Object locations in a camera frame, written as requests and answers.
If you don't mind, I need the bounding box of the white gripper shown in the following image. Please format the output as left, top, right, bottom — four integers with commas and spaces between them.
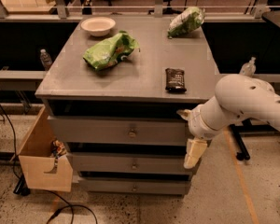
176, 105, 218, 169

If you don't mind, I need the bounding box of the grey top drawer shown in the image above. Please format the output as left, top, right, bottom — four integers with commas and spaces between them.
49, 116, 189, 146

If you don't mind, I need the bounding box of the grey drawer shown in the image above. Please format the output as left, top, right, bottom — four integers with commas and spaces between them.
78, 178, 190, 195
69, 153, 200, 175
49, 116, 189, 146

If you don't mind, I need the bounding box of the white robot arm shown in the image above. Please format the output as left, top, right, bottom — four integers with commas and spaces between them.
177, 74, 280, 169

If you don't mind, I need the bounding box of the grey bottom drawer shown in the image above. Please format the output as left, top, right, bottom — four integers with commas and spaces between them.
78, 178, 190, 195

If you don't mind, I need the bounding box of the grey drawer cabinet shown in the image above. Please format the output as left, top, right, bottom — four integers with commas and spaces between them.
35, 14, 231, 198

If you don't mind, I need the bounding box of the grey middle drawer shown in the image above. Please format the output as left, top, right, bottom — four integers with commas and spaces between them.
69, 153, 200, 175

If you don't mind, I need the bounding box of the dark brown snack packet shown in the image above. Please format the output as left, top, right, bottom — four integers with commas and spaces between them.
165, 68, 187, 92

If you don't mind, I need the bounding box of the black table leg stand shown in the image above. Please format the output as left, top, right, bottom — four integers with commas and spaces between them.
230, 124, 250, 161

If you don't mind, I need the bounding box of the hand sanitizer pump bottle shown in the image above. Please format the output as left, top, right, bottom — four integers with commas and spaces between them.
240, 57, 256, 77

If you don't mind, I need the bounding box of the green chip bag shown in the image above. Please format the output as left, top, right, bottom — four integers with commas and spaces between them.
83, 31, 139, 71

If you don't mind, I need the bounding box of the green white snack bag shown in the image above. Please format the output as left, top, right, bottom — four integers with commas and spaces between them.
167, 7, 205, 38

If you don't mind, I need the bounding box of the white bowl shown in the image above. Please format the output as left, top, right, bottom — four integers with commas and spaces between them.
81, 17, 116, 37

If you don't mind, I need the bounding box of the clear water bottle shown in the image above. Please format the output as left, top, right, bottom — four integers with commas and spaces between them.
40, 49, 53, 71

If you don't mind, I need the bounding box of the grey right shelf rail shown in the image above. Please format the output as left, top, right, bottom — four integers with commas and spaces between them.
215, 74, 280, 96

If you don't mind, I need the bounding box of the grey shelf rail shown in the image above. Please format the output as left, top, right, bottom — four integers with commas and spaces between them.
215, 74, 280, 96
0, 70, 47, 91

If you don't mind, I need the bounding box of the black floor cable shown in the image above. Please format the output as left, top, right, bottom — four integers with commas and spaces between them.
0, 91, 99, 224

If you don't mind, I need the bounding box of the grey left shelf rail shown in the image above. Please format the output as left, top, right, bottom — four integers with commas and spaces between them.
0, 70, 47, 91

